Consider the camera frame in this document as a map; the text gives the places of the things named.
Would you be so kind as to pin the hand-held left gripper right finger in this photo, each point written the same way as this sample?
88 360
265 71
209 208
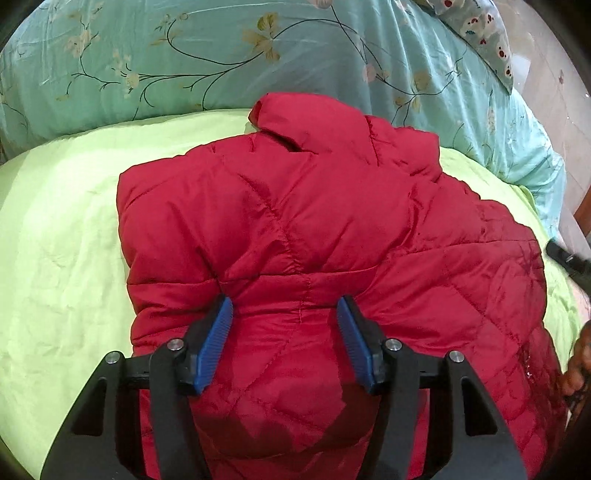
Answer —
355 341

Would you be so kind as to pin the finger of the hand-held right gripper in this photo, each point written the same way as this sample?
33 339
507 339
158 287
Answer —
570 261

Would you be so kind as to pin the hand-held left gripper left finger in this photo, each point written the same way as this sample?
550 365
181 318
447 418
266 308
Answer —
214 341

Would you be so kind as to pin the red quilted jacket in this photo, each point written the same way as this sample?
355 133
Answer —
323 221

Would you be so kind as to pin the person's right hand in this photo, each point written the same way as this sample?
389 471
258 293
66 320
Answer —
577 369

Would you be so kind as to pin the light green bed sheet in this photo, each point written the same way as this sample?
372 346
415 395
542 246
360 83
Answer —
64 258

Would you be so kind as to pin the animal print pillow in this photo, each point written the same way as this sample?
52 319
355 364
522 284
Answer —
485 32

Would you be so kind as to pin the teal floral quilt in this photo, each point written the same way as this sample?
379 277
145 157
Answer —
221 50

